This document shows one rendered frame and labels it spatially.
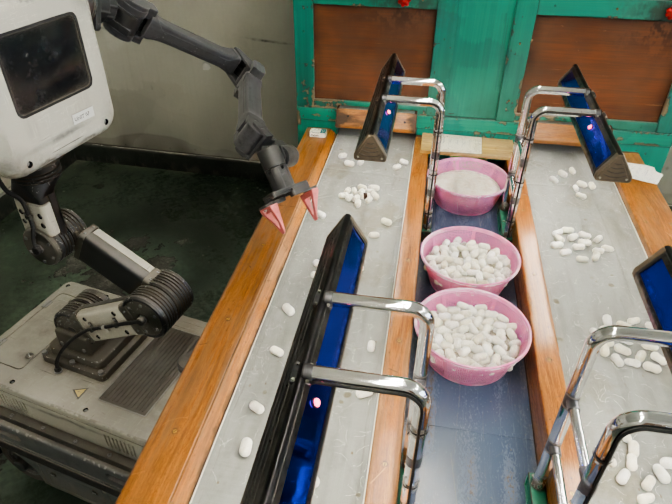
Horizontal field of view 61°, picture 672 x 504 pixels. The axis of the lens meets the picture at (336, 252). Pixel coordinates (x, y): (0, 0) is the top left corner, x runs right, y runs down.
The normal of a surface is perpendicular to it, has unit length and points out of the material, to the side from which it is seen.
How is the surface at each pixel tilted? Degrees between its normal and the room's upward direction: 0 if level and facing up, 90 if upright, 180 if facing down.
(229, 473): 0
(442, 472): 0
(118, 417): 0
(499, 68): 90
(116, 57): 90
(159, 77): 90
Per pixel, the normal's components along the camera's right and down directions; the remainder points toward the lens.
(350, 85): -0.17, 0.58
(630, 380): 0.00, -0.81
